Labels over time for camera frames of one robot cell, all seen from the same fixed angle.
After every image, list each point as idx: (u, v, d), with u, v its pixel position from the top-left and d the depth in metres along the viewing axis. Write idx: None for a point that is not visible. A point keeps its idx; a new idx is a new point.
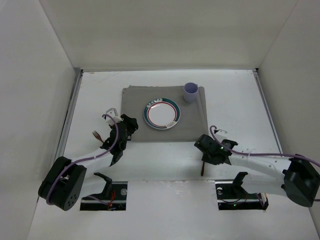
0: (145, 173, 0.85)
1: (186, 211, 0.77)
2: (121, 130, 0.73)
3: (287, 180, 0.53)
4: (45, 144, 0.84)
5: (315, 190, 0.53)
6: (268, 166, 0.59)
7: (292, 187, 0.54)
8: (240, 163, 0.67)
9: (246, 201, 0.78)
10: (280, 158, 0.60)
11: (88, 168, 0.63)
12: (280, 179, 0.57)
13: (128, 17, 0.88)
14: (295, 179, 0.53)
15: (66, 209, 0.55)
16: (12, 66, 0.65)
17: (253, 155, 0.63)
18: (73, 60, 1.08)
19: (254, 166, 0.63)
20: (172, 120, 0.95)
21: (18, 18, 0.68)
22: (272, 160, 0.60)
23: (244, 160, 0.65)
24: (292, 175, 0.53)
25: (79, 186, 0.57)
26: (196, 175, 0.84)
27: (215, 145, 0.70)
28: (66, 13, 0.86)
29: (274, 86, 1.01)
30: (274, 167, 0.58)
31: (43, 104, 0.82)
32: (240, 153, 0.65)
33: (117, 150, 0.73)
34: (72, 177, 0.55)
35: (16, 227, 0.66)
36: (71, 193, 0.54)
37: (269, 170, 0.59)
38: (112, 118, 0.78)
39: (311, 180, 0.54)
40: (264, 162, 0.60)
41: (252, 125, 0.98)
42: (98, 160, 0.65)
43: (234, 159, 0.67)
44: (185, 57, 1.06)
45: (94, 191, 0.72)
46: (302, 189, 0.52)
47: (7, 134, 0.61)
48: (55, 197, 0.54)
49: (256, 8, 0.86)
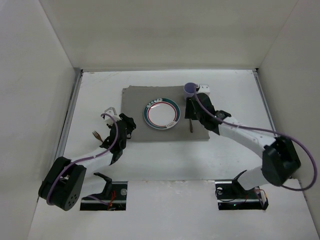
0: (145, 175, 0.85)
1: (186, 210, 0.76)
2: (120, 130, 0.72)
3: (265, 154, 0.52)
4: (45, 143, 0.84)
5: (290, 172, 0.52)
6: (252, 139, 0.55)
7: (268, 162, 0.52)
8: (226, 134, 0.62)
9: (246, 201, 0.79)
10: (265, 133, 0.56)
11: (88, 167, 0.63)
12: (260, 153, 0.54)
13: (127, 17, 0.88)
14: (274, 155, 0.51)
15: (66, 209, 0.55)
16: (12, 67, 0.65)
17: (242, 127, 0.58)
18: (73, 60, 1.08)
19: (241, 139, 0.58)
20: (172, 120, 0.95)
21: (18, 19, 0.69)
22: (257, 134, 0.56)
23: (232, 132, 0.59)
24: (271, 150, 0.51)
25: (79, 186, 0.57)
26: (196, 175, 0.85)
27: (209, 109, 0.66)
28: (66, 14, 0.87)
29: (274, 85, 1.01)
30: (258, 142, 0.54)
31: (43, 104, 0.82)
32: (229, 123, 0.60)
33: (116, 149, 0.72)
34: (72, 177, 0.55)
35: (16, 228, 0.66)
36: (71, 193, 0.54)
37: (253, 144, 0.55)
38: (111, 118, 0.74)
39: (290, 162, 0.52)
40: (250, 135, 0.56)
41: (252, 125, 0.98)
42: (97, 160, 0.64)
43: (223, 129, 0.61)
44: (185, 57, 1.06)
45: (95, 191, 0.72)
46: (277, 166, 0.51)
47: (7, 134, 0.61)
48: (55, 197, 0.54)
49: (255, 8, 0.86)
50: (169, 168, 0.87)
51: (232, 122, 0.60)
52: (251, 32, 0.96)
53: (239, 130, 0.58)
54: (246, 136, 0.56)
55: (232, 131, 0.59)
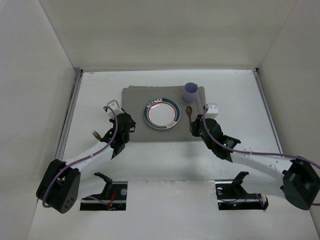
0: (145, 174, 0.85)
1: (186, 210, 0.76)
2: (121, 125, 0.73)
3: (285, 181, 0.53)
4: (45, 144, 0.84)
5: (314, 194, 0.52)
6: (268, 165, 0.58)
7: (289, 187, 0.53)
8: (240, 161, 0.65)
9: (246, 201, 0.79)
10: (280, 158, 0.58)
11: (85, 168, 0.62)
12: (279, 179, 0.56)
13: (127, 17, 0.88)
14: (295, 180, 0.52)
15: (63, 212, 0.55)
16: (12, 67, 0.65)
17: (255, 154, 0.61)
18: (73, 60, 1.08)
19: (257, 165, 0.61)
20: (172, 120, 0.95)
21: (18, 19, 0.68)
22: (273, 160, 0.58)
23: (246, 159, 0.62)
24: (292, 175, 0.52)
25: (73, 190, 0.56)
26: (196, 175, 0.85)
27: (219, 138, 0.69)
28: (66, 14, 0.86)
29: (274, 85, 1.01)
30: (275, 167, 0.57)
31: (43, 104, 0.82)
32: (242, 151, 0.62)
33: (117, 143, 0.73)
34: (66, 182, 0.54)
35: (16, 228, 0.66)
36: (66, 199, 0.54)
37: (270, 170, 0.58)
38: (112, 111, 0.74)
39: (312, 183, 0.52)
40: (265, 161, 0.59)
41: (251, 124, 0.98)
42: (94, 158, 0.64)
43: (236, 157, 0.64)
44: (185, 57, 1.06)
45: (94, 192, 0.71)
46: (300, 190, 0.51)
47: (6, 134, 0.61)
48: (51, 200, 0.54)
49: (255, 8, 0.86)
50: (169, 168, 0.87)
51: (244, 149, 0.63)
52: (252, 32, 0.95)
53: (253, 157, 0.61)
54: (262, 163, 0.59)
55: (246, 158, 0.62)
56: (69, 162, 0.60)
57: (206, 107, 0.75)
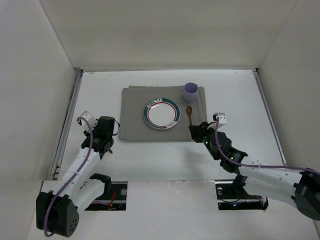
0: (145, 175, 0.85)
1: (186, 210, 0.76)
2: (103, 122, 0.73)
3: (298, 194, 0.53)
4: (45, 144, 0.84)
5: None
6: (278, 178, 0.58)
7: (303, 201, 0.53)
8: (248, 175, 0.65)
9: (246, 201, 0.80)
10: (290, 171, 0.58)
11: (77, 185, 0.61)
12: (290, 192, 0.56)
13: (127, 17, 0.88)
14: (307, 193, 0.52)
15: (71, 233, 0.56)
16: (12, 67, 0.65)
17: (263, 167, 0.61)
18: (73, 60, 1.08)
19: (266, 179, 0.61)
20: (172, 120, 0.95)
21: (18, 19, 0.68)
22: (282, 172, 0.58)
23: (255, 173, 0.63)
24: (303, 189, 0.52)
25: (73, 214, 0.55)
26: (196, 176, 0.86)
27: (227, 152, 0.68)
28: (66, 13, 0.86)
29: (274, 85, 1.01)
30: (285, 180, 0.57)
31: (43, 104, 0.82)
32: (250, 165, 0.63)
33: (100, 141, 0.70)
34: (60, 215, 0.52)
35: (16, 228, 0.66)
36: (68, 225, 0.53)
37: (280, 183, 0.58)
38: (87, 122, 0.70)
39: None
40: (275, 174, 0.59)
41: (251, 124, 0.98)
42: (81, 174, 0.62)
43: (244, 172, 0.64)
44: (185, 57, 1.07)
45: (96, 194, 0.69)
46: (314, 203, 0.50)
47: (6, 135, 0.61)
48: (54, 227, 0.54)
49: (255, 8, 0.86)
50: (169, 168, 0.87)
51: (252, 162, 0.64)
52: (252, 33, 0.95)
53: (262, 170, 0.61)
54: (271, 176, 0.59)
55: (255, 171, 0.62)
56: (56, 190, 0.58)
57: (217, 116, 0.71)
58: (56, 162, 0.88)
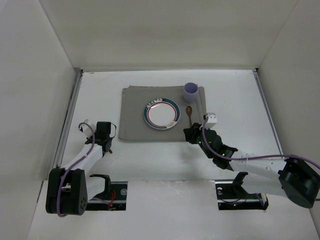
0: (145, 175, 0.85)
1: (186, 210, 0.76)
2: (101, 125, 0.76)
3: (282, 180, 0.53)
4: (45, 143, 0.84)
5: (315, 190, 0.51)
6: (264, 168, 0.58)
7: (288, 188, 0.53)
8: (240, 169, 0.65)
9: (246, 201, 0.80)
10: (276, 159, 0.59)
11: (85, 167, 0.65)
12: (276, 180, 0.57)
13: (127, 17, 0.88)
14: (291, 179, 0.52)
15: (81, 213, 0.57)
16: (12, 67, 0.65)
17: (251, 159, 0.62)
18: (74, 60, 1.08)
19: (254, 170, 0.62)
20: (172, 120, 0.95)
21: (18, 19, 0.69)
22: (268, 161, 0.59)
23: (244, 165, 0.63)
24: (287, 175, 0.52)
25: (84, 190, 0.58)
26: (196, 175, 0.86)
27: (217, 150, 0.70)
28: (66, 14, 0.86)
29: (274, 85, 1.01)
30: (271, 169, 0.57)
31: (43, 104, 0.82)
32: (239, 158, 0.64)
33: (101, 140, 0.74)
34: (74, 186, 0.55)
35: (16, 228, 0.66)
36: (80, 199, 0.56)
37: (266, 172, 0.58)
38: (89, 126, 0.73)
39: (310, 180, 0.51)
40: (261, 164, 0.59)
41: (251, 124, 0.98)
42: (90, 156, 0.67)
43: (235, 165, 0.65)
44: (185, 57, 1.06)
45: (98, 190, 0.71)
46: (299, 189, 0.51)
47: (6, 135, 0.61)
48: (65, 206, 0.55)
49: (255, 8, 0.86)
50: (169, 168, 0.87)
51: (241, 155, 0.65)
52: (252, 32, 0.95)
53: (250, 161, 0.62)
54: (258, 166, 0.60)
55: (243, 164, 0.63)
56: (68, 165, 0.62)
57: (206, 116, 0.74)
58: (56, 162, 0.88)
